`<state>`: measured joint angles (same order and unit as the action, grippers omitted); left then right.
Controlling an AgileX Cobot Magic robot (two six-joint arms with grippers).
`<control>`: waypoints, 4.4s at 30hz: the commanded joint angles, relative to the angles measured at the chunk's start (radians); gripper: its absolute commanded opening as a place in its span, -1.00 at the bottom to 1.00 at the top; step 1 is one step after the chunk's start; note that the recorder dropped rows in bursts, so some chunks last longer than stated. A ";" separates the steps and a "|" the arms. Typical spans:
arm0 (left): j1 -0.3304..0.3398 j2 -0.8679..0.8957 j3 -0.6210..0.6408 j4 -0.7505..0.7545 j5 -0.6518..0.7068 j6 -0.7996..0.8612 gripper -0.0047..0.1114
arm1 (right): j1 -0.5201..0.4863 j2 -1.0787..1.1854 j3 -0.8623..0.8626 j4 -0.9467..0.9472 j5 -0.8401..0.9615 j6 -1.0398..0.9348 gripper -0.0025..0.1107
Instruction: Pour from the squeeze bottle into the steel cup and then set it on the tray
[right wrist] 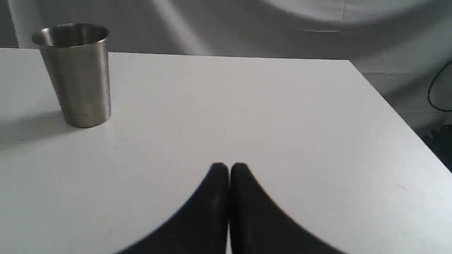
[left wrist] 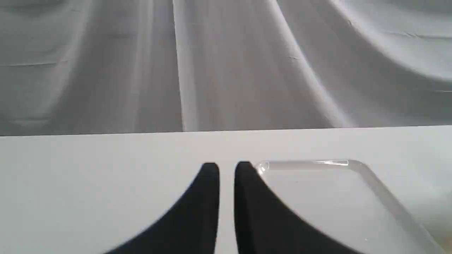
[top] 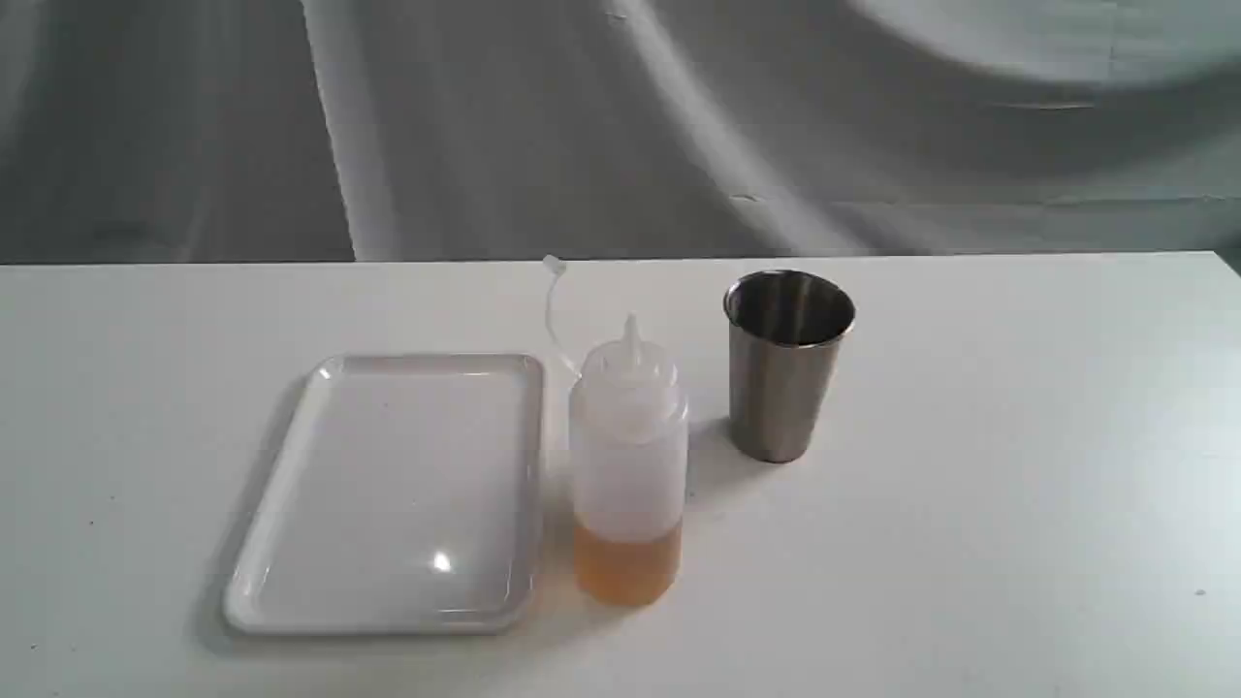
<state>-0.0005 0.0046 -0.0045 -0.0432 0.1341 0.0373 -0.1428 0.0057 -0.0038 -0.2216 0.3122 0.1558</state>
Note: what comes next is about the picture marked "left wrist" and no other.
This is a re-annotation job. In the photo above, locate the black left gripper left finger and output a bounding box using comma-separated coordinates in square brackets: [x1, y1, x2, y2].
[109, 163, 220, 254]

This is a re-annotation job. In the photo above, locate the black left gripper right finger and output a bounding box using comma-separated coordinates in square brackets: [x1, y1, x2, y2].
[234, 161, 357, 254]

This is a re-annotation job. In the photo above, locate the white plastic tray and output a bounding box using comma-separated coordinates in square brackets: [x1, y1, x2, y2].
[255, 160, 449, 254]

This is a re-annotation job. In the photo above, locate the grey backdrop cloth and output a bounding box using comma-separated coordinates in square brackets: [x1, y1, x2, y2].
[0, 0, 452, 136]

